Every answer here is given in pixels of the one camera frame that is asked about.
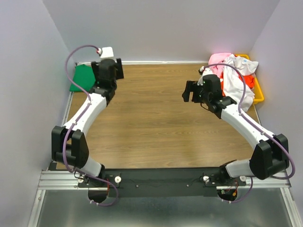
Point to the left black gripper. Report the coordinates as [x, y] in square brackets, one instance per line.
[118, 74]

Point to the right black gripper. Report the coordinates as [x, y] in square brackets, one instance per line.
[191, 86]

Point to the green t-shirt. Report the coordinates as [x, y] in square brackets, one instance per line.
[84, 77]

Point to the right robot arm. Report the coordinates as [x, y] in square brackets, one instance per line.
[270, 151]

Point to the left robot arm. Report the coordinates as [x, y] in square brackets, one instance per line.
[69, 145]

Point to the pink t-shirt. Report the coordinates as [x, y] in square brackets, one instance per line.
[218, 58]

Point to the white t-shirt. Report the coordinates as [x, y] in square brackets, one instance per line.
[233, 80]

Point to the orange t-shirt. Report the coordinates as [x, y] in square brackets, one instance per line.
[249, 80]

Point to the yellow plastic bin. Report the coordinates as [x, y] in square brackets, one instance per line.
[259, 97]

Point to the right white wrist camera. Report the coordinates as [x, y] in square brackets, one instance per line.
[203, 71]

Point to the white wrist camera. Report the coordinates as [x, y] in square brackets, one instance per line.
[203, 71]
[106, 53]

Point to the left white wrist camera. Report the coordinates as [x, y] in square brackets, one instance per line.
[106, 53]

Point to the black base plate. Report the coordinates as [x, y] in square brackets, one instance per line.
[160, 182]

